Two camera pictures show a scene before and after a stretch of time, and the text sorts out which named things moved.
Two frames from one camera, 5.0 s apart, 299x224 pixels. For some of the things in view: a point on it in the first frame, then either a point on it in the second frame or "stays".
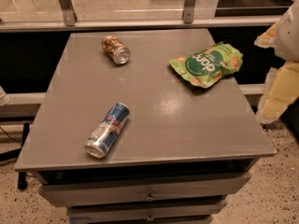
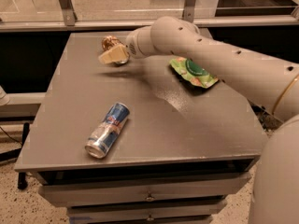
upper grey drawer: (114, 191) stays
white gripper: (289, 36) to (135, 45)
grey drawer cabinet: (145, 126) stays
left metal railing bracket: (65, 2) stays
